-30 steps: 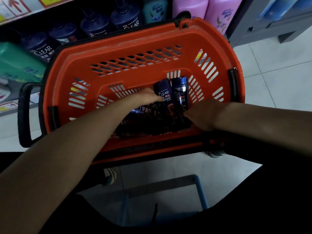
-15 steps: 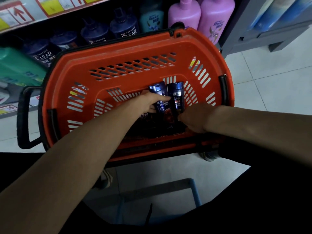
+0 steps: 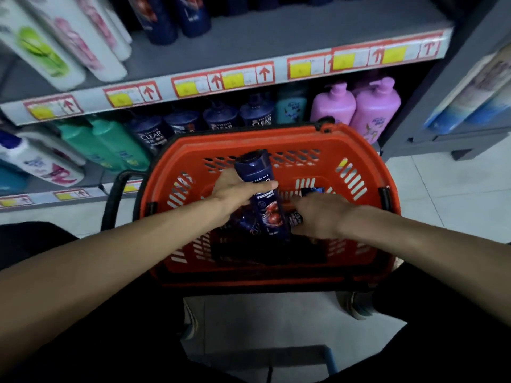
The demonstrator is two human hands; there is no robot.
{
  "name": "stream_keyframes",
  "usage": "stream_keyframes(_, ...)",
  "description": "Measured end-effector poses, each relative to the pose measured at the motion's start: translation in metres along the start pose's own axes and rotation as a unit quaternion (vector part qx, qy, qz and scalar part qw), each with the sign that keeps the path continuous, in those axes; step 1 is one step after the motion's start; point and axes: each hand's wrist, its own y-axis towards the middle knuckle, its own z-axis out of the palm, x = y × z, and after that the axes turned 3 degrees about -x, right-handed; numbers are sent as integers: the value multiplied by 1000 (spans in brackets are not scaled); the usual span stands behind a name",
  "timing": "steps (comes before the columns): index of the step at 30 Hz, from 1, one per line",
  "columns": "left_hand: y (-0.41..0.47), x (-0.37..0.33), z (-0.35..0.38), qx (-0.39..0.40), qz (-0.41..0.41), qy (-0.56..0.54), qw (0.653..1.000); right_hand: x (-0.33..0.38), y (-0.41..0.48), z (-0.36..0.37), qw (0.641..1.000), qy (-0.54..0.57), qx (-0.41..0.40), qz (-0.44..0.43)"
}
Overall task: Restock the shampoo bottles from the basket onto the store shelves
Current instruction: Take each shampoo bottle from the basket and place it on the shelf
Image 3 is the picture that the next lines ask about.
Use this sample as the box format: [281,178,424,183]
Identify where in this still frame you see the person's right hand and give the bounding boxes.
[289,191,357,242]

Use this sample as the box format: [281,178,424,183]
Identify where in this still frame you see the person's left hand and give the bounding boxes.
[209,167,279,229]

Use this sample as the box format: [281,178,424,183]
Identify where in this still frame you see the orange shopping basket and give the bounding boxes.
[100,117,402,296]

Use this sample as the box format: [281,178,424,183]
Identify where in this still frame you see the grey store shelf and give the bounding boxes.
[0,0,456,212]

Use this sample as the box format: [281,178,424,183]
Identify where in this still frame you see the white pink-label shampoo bottle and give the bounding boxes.
[71,0,133,62]
[97,0,133,44]
[20,0,128,83]

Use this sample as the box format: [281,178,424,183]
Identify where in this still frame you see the white green-label shampoo bottle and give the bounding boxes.
[0,0,87,92]

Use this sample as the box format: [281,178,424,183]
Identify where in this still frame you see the person's left forearm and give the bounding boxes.
[0,197,230,371]

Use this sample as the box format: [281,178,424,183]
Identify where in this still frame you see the person's right forearm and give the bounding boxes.
[339,205,511,328]

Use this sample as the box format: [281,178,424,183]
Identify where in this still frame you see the person's right grey shoe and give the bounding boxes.
[337,290,376,320]

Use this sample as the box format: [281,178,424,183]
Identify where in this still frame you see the person's grey shoe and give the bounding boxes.
[337,290,376,320]
[182,301,199,340]

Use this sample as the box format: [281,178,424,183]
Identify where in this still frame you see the person's left grey shoe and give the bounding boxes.
[182,301,199,340]

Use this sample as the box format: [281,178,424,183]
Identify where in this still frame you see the person's black trousers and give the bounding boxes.
[0,221,511,383]

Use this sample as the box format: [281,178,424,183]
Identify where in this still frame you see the navy round bottle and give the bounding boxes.
[239,93,275,127]
[164,110,200,134]
[202,101,239,130]
[127,115,172,154]

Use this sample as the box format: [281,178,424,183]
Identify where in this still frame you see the small teal bottle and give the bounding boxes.
[275,85,308,125]

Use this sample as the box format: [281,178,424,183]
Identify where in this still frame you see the grey end rack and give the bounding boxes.
[379,0,511,162]

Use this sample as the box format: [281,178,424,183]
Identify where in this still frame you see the purple pump bottle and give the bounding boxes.
[310,82,357,125]
[350,77,402,145]

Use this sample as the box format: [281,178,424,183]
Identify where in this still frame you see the grey metal store shelving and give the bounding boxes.
[0,29,446,210]

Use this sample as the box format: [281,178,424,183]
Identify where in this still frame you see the blue plastic stool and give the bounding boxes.
[187,345,339,383]

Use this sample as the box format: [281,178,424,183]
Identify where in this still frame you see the white blue tube bottle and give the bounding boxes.
[425,55,511,135]

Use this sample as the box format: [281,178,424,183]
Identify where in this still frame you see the white pump bottle blue cap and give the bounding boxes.
[0,129,85,187]

